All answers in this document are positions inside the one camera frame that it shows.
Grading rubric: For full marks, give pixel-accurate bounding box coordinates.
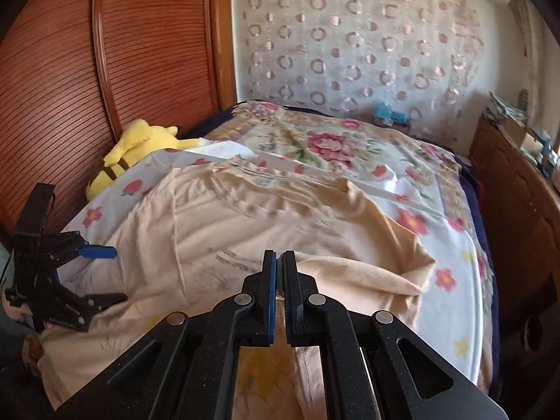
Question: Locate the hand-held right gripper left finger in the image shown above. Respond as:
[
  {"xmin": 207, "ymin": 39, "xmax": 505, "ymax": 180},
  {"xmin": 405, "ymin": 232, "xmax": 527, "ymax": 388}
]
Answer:
[{"xmin": 57, "ymin": 249, "xmax": 281, "ymax": 420}]

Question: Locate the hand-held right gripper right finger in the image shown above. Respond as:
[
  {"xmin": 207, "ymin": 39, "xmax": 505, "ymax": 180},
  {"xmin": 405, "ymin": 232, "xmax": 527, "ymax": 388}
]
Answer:
[{"xmin": 283, "ymin": 250, "xmax": 508, "ymax": 420}]

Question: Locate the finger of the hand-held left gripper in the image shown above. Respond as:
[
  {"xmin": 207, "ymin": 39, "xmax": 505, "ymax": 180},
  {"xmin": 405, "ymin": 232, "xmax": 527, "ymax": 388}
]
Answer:
[
  {"xmin": 35, "ymin": 271, "xmax": 129, "ymax": 332},
  {"xmin": 41, "ymin": 231, "xmax": 118, "ymax": 268}
]

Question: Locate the beige long-sleeve shirt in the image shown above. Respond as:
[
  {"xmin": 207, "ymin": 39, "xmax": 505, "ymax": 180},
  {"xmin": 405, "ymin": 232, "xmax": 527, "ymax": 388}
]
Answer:
[{"xmin": 37, "ymin": 160, "xmax": 438, "ymax": 420}]

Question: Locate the yellow plush toy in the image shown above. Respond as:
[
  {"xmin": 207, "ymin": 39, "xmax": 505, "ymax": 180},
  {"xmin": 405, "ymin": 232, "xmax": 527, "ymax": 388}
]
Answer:
[{"xmin": 85, "ymin": 119, "xmax": 204, "ymax": 200}]

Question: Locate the light sheet with red flowers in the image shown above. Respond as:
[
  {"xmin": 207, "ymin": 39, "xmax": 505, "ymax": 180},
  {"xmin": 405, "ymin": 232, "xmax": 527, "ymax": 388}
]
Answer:
[{"xmin": 57, "ymin": 140, "xmax": 486, "ymax": 386}]

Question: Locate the wooden headboard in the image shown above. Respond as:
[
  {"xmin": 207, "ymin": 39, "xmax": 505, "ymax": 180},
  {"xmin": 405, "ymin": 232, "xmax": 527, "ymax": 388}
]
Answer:
[{"xmin": 0, "ymin": 0, "xmax": 238, "ymax": 250}]

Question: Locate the light blue toy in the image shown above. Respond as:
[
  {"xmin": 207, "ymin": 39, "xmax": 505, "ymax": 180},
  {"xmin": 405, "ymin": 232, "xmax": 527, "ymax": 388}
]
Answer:
[{"xmin": 374, "ymin": 101, "xmax": 412, "ymax": 126}]

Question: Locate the brown wooden cabinet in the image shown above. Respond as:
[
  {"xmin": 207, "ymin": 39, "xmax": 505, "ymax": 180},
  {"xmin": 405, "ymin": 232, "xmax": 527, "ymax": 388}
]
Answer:
[{"xmin": 468, "ymin": 114, "xmax": 560, "ymax": 316}]

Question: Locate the sheer curtain with circles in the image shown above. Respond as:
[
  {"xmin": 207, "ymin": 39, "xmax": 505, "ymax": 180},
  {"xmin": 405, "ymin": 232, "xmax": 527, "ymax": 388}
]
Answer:
[{"xmin": 230, "ymin": 0, "xmax": 486, "ymax": 117}]

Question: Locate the cardboard box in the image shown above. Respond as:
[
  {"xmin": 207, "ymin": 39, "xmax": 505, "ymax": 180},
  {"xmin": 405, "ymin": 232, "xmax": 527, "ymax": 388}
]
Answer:
[{"xmin": 502, "ymin": 114, "xmax": 531, "ymax": 146}]

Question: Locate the stack of papers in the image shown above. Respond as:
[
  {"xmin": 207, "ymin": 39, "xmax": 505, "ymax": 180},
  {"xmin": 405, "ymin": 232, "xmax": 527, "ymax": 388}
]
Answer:
[{"xmin": 488, "ymin": 91, "xmax": 528, "ymax": 124}]

